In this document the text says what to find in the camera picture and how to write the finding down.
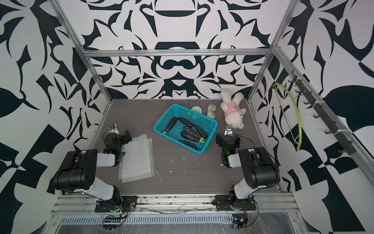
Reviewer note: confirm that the white plush toy pink shirt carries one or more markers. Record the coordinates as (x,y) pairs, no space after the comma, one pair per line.
(233,112)

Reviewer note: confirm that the translucent zip bag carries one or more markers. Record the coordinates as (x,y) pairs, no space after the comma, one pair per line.
(137,158)

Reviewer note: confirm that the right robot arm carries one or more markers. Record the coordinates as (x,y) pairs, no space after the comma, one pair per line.
(259,169)

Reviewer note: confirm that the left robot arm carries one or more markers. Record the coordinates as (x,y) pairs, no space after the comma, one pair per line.
(77,173)

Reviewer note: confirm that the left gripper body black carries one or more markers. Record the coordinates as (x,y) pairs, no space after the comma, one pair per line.
(125,137)

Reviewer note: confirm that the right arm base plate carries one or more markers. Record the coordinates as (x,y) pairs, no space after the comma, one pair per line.
(227,203)

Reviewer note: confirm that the green tube hoop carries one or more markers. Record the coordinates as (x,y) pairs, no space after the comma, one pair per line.
(299,138)

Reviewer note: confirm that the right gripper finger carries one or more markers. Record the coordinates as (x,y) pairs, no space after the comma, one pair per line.
(227,130)
(230,130)

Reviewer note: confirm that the lower translucent zip bags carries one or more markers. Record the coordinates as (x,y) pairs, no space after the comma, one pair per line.
(151,172)

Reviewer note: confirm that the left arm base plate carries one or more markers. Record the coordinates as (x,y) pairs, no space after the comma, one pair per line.
(125,204)

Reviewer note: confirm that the teal plastic basket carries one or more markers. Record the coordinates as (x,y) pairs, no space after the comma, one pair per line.
(174,134)

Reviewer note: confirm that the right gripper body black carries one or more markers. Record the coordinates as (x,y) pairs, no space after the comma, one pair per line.
(227,139)

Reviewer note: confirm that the black hook rail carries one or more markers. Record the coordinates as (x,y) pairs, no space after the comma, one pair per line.
(324,112)

